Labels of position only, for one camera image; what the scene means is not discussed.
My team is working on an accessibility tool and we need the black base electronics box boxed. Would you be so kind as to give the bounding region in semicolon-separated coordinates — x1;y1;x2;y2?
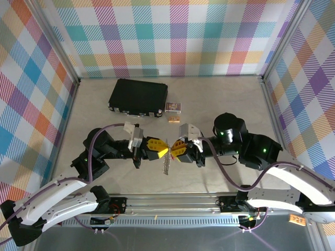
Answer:
216;196;238;213
109;196;128;214

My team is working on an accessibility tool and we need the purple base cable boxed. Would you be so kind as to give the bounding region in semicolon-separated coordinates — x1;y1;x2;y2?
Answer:
74;213;105;234
239;213;269;233

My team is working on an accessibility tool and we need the orange paper tag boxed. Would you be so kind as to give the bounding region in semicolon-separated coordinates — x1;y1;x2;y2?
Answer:
288;214;307;227

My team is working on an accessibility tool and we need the purple playing card box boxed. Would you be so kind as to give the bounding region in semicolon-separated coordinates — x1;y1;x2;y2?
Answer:
164;101;182;113

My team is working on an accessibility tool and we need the aluminium frame post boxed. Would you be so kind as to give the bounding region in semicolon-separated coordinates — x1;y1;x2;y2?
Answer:
260;0;315;82
30;0;82;86

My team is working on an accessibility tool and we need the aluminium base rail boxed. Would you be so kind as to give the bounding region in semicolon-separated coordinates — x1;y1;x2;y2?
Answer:
70;192;252;216

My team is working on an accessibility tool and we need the reflective steel plate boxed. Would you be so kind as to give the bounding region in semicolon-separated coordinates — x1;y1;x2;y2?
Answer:
33;226;315;251

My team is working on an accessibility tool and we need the thin black wire loop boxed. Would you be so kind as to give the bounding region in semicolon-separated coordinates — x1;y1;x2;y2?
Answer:
221;154;239;166

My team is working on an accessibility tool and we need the perforated metal strip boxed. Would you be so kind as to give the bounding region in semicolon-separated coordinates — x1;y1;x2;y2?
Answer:
59;218;241;228

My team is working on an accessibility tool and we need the black hard case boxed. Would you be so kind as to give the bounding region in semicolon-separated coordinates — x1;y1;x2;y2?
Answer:
108;78;169;118

